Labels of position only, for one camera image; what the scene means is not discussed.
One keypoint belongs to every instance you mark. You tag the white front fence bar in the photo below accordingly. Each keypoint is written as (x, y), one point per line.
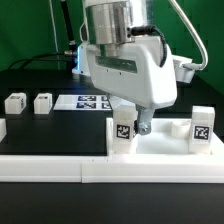
(115, 169)

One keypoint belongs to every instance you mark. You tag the white left fence bar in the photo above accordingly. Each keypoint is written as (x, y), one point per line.
(3, 130)

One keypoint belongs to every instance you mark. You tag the white square tabletop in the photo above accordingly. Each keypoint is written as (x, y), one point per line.
(168, 136)

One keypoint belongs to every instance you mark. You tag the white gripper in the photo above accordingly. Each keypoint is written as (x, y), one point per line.
(151, 86)

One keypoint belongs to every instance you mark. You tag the white fence bar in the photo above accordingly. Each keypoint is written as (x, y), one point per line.
(115, 169)
(3, 130)

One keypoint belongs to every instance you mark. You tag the white sheet with markers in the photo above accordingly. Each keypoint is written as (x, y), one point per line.
(82, 102)

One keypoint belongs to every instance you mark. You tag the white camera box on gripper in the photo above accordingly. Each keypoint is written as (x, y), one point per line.
(182, 74)

